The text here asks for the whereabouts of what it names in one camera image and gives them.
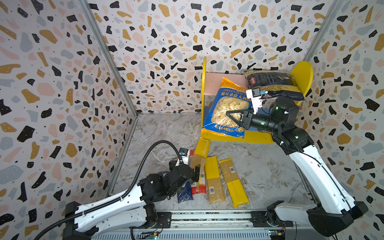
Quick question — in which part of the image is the black penne pasta bag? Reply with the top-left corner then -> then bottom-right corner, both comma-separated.
244,71 -> 304,101

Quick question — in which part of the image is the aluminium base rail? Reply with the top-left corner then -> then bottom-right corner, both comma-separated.
116,208 -> 338,240

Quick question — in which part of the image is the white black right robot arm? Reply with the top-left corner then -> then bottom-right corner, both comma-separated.
226,98 -> 368,237

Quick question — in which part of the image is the black corrugated cable hose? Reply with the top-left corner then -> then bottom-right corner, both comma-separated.
32,140 -> 184,240

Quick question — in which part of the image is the clear yellow spaghetti packet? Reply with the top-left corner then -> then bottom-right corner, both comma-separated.
205,156 -> 226,204

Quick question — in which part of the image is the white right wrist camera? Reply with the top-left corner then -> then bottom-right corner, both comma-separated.
246,88 -> 268,115

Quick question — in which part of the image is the red pasta packet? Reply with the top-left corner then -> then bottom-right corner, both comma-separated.
191,171 -> 207,195

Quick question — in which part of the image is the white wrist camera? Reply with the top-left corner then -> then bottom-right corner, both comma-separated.
246,88 -> 268,115
178,148 -> 190,165

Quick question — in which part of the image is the yellow spaghetti box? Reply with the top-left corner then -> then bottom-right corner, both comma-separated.
190,138 -> 211,169

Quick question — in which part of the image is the dark blue pasta bag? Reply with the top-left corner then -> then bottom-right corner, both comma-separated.
177,182 -> 193,204

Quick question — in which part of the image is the yellow spaghetti bag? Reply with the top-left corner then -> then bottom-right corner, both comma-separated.
219,158 -> 250,208

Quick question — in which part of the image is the blue orecchiette pasta bag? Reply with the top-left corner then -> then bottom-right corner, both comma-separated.
202,78 -> 252,139

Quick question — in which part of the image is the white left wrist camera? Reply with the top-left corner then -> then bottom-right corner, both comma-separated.
178,148 -> 190,165

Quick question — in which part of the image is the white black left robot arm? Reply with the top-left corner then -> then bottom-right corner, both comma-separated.
63,164 -> 200,240

